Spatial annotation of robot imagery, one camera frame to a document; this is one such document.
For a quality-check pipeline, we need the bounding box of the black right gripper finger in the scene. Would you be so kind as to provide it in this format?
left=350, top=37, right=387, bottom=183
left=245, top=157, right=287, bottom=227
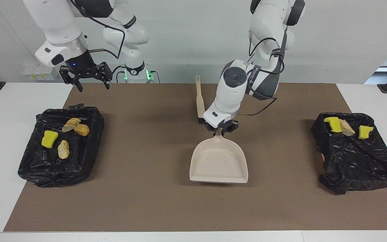
left=59, top=65, right=84, bottom=92
left=94, top=62, right=113, bottom=90

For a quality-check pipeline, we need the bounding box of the beige hand brush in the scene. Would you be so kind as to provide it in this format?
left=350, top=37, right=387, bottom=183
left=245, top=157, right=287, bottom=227
left=195, top=75, right=206, bottom=124

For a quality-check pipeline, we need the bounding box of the beige plastic dustpan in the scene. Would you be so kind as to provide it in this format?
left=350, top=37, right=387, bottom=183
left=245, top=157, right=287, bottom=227
left=189, top=129, right=249, bottom=184

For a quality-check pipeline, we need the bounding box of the pale bread slice piece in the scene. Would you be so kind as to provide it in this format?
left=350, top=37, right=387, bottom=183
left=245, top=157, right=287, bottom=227
left=62, top=118, right=81, bottom=132

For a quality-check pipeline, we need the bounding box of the golden brown bread roll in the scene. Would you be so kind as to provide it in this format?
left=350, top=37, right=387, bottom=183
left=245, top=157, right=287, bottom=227
left=74, top=124, right=90, bottom=136

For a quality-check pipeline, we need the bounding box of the green and yellow sponge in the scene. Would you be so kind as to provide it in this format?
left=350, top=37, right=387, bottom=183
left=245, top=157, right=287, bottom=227
left=41, top=130, right=59, bottom=149

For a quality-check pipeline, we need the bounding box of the pale rounded bread piece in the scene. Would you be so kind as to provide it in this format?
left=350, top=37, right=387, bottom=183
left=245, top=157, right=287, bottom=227
left=57, top=140, right=70, bottom=159

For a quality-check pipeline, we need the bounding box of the large notched yellow sponge piece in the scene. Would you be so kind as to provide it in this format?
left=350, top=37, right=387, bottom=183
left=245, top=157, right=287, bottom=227
left=324, top=117, right=343, bottom=133

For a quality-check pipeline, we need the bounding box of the pale angular bread chunk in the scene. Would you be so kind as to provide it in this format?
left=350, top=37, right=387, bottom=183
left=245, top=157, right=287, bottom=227
left=339, top=119, right=356, bottom=136

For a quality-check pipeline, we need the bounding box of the small yellow sponge piece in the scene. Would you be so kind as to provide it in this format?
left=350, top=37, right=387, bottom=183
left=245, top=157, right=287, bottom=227
left=358, top=125, right=375, bottom=139

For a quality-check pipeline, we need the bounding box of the black bag lined bin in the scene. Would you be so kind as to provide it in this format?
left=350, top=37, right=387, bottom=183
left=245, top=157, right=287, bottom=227
left=17, top=104, right=105, bottom=188

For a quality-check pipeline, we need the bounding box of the black bag bin pink edge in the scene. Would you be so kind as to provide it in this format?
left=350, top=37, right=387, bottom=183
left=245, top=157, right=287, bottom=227
left=311, top=112, right=387, bottom=195

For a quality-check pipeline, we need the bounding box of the white power strip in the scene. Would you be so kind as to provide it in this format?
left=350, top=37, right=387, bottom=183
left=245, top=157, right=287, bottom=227
left=23, top=65, right=62, bottom=81

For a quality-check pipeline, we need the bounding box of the brown table mat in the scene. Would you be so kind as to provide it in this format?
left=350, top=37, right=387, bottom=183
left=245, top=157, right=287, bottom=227
left=4, top=83, right=387, bottom=232

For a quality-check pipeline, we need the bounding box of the black base cable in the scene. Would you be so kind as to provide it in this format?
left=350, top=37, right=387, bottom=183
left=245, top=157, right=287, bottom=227
left=112, top=65, right=127, bottom=83

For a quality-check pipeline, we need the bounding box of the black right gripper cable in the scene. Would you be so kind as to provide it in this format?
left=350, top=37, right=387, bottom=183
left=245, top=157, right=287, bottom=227
left=71, top=0, right=126, bottom=59

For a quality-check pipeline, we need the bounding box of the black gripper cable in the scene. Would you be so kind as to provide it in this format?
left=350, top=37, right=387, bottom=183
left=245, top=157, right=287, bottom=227
left=239, top=29, right=287, bottom=117
left=71, top=0, right=126, bottom=59

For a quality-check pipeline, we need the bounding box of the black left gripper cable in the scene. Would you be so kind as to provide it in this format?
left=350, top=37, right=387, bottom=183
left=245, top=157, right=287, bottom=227
left=239, top=29, right=287, bottom=117

